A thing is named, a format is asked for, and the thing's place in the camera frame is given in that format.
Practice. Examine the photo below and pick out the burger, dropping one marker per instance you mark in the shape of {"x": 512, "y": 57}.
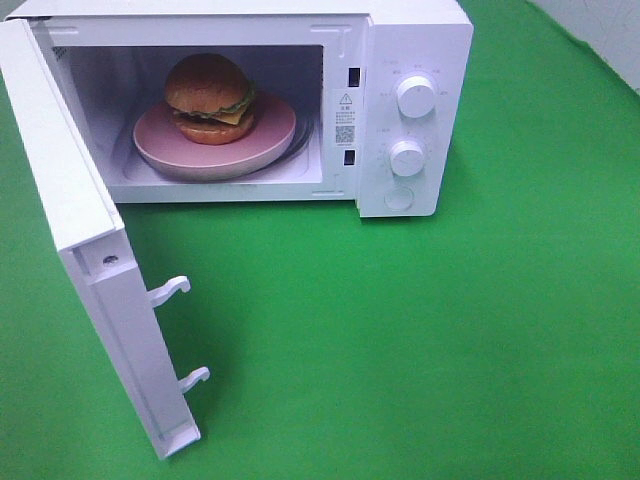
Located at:
{"x": 211, "y": 99}

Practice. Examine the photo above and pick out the pink plate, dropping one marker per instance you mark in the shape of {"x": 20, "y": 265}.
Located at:
{"x": 166, "y": 150}

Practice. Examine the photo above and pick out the white microwave door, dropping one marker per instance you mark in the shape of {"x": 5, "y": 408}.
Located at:
{"x": 90, "y": 238}

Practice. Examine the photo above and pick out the glass turntable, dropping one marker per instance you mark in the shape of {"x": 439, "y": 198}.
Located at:
{"x": 305, "y": 125}

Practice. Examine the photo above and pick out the white lower timer knob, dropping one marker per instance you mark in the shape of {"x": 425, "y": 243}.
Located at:
{"x": 407, "y": 158}

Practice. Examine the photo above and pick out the white microwave oven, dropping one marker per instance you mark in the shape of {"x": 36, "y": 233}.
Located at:
{"x": 354, "y": 100}

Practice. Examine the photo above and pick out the white upper power knob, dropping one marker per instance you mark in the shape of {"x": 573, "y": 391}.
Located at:
{"x": 416, "y": 96}

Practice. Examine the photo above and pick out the green tablecloth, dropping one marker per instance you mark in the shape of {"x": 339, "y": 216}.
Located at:
{"x": 496, "y": 339}

